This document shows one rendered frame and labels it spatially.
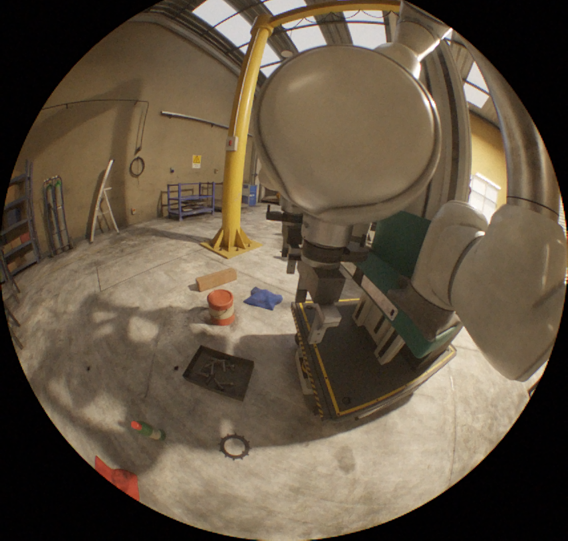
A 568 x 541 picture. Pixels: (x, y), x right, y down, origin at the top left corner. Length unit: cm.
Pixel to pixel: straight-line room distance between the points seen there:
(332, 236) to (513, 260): 26
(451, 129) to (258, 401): 137
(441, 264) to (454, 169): 36
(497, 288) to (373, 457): 95
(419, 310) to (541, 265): 29
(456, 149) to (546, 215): 44
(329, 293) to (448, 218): 28
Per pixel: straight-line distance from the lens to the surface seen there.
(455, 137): 67
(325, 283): 26
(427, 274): 39
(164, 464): 104
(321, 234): 26
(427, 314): 42
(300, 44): 712
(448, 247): 35
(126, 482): 116
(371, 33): 660
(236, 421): 95
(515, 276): 25
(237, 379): 102
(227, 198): 233
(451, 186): 62
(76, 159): 519
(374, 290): 52
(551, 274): 26
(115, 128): 534
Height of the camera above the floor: 93
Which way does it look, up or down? 24 degrees down
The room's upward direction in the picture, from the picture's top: 7 degrees clockwise
